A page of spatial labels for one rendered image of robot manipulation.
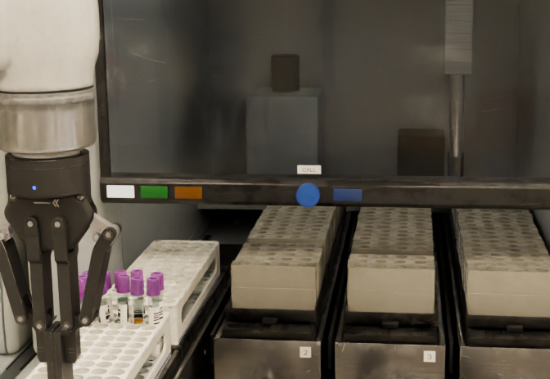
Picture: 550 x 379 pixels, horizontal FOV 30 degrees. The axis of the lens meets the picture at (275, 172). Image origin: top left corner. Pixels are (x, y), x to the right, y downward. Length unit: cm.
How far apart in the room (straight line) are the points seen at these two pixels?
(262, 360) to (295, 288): 11
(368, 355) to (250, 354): 15
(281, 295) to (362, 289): 11
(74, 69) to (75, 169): 9
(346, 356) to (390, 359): 5
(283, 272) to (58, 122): 52
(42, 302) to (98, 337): 19
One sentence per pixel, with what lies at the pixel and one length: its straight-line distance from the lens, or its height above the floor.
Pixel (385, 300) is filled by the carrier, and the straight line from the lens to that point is 135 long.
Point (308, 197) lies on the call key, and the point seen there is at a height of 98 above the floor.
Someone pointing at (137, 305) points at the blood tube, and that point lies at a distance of 119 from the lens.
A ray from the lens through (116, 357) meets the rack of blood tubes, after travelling 111.
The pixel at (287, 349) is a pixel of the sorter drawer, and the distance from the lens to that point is 130.
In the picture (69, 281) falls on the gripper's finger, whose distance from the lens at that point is 97.
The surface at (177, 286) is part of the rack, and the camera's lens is 133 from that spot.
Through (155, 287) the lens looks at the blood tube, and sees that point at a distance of 117.
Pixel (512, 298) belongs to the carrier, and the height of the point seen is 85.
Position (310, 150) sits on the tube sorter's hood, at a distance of 130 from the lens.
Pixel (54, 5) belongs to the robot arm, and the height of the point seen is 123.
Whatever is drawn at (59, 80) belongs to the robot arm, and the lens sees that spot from 90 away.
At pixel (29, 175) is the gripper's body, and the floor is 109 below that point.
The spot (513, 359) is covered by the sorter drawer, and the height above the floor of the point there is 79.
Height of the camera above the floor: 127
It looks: 12 degrees down
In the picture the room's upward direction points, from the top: 1 degrees counter-clockwise
